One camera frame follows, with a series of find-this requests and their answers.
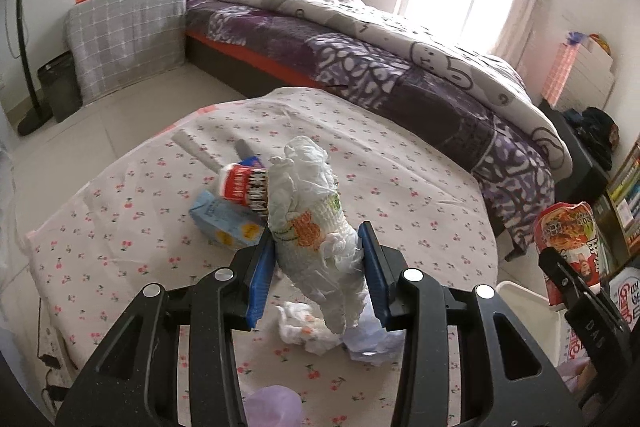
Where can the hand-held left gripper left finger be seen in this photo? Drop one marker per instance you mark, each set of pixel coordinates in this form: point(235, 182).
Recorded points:
point(257, 277)

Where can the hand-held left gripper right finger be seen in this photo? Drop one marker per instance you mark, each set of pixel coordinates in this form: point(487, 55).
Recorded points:
point(375, 277)

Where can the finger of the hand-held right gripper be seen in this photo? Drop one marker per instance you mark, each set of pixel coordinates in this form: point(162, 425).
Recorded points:
point(575, 274)

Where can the red snack bag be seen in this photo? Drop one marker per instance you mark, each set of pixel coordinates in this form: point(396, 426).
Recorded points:
point(565, 227)

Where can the white plastic bin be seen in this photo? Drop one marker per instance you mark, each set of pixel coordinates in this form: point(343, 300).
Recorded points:
point(525, 312)

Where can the white plastic bag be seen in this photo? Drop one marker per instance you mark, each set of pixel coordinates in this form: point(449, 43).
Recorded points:
point(305, 227)

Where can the black trash bin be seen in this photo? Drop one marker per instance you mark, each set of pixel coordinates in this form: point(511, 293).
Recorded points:
point(57, 87)

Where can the wooden bookshelf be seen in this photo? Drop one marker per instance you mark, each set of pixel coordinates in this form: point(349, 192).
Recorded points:
point(612, 227)

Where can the light blue carton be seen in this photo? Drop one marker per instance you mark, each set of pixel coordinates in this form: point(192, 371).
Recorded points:
point(220, 222)

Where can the crumpled white tissue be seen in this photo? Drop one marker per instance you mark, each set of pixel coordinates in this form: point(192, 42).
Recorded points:
point(305, 332)

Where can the red and white snack packet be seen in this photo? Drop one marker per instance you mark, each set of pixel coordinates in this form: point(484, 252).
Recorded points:
point(240, 187)

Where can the rows of books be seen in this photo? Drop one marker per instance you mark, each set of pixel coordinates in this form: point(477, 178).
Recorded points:
point(627, 192)

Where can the black cabinet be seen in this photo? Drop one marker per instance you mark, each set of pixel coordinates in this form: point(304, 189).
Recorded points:
point(575, 157)

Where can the dark clothes pile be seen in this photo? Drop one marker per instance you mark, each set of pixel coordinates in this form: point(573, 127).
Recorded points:
point(595, 127)

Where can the floral tablecloth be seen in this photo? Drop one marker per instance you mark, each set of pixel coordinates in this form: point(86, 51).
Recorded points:
point(125, 207)

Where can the white drawer cabinet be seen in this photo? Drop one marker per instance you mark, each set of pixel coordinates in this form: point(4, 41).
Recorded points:
point(592, 77)

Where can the white power strip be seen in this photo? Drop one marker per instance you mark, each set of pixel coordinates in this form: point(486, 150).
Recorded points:
point(52, 342)

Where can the purple patchwork bedspread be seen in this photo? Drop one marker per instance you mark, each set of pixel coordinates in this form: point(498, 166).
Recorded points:
point(300, 42)

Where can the white printed duvet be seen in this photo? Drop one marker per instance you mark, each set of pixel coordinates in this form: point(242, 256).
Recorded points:
point(380, 22)

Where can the black standing fan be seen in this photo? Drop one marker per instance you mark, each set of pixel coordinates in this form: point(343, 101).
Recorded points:
point(34, 123)

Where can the grey checked cloth cover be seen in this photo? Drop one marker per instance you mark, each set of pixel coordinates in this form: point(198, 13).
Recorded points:
point(125, 37)

